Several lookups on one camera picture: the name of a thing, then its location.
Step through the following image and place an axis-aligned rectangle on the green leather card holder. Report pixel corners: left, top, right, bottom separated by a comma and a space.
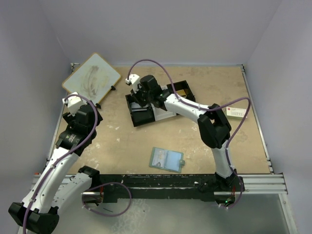
149, 147, 185, 173

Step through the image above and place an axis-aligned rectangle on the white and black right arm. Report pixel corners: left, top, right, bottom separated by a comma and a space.
125, 74, 243, 191

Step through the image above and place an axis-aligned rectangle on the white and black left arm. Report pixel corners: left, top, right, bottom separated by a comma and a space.
8, 104, 102, 234

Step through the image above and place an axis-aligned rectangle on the gold card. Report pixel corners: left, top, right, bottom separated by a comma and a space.
176, 89, 187, 98

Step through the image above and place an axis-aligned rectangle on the white card box red logo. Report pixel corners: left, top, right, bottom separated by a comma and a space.
225, 107, 247, 119

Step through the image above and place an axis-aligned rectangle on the white middle bin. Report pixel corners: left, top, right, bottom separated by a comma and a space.
153, 108, 176, 121

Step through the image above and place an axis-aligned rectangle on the black bin left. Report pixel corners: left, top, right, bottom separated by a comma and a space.
125, 94, 155, 127

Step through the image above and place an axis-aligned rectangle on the black bin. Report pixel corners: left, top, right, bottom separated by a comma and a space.
174, 80, 195, 102
125, 94, 155, 127

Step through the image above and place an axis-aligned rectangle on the black bin right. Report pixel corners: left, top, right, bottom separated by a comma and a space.
174, 80, 195, 102

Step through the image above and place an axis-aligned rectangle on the yellow rimmed whiteboard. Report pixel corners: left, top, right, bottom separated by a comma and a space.
62, 53, 121, 103

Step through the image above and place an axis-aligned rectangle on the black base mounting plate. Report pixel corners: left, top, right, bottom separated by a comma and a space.
87, 174, 245, 204

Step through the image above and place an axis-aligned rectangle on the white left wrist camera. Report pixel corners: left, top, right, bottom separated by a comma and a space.
62, 92, 85, 116

